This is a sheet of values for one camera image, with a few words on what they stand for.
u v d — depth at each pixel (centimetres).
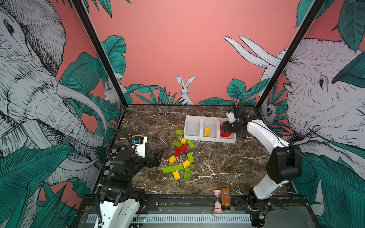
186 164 86
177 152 93
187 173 84
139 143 57
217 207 72
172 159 88
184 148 95
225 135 100
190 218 70
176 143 96
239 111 71
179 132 103
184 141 95
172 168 86
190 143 98
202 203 76
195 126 108
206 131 102
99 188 48
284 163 46
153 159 61
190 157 90
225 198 73
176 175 82
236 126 69
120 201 45
